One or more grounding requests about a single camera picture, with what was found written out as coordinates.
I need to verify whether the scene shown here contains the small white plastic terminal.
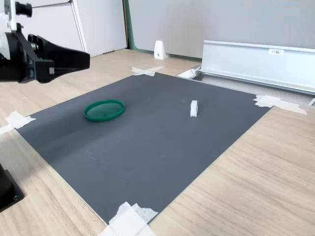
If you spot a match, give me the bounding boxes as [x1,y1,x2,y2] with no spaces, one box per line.
[189,99,199,118]

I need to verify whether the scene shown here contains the round green lid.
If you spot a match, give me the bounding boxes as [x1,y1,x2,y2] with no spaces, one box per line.
[83,99,126,122]

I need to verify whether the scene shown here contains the white cabinet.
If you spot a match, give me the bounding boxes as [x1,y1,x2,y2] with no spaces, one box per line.
[0,0,128,59]

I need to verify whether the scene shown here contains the white tape cross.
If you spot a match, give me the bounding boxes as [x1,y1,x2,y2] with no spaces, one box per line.
[98,201,159,236]
[252,94,308,116]
[0,110,37,135]
[131,65,166,77]

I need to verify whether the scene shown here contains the green partition edge trim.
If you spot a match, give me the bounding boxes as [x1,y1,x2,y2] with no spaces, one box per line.
[123,0,204,60]

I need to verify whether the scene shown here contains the dark grey mat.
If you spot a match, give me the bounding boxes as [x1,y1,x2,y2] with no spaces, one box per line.
[16,72,273,225]

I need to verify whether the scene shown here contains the grey partition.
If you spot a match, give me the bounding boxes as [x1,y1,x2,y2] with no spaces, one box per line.
[127,0,315,62]

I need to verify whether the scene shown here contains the small white partition bracket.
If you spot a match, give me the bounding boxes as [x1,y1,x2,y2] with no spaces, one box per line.
[154,40,168,60]

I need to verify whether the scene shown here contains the silver cable duct frame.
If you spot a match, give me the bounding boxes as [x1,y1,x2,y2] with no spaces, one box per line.
[176,65,315,107]

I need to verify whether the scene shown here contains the silver cable duct lid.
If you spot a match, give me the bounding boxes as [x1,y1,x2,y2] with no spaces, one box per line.
[199,40,315,95]

